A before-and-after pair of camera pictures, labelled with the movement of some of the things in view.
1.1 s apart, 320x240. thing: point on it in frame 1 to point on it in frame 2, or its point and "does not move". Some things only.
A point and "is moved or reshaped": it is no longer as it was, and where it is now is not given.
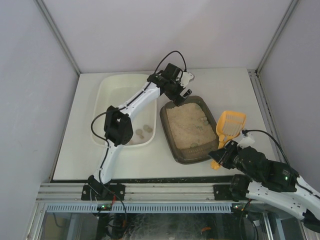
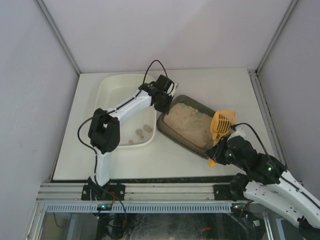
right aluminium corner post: x=292 y=4 does not move
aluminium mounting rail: x=135 y=193 does not move
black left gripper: x=176 y=92 to x=163 y=103
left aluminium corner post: x=41 y=6 does not move
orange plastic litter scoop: x=229 y=124 is moved or reshaped
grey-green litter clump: x=139 y=131 does not move
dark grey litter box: x=190 y=130 is moved or reshaped
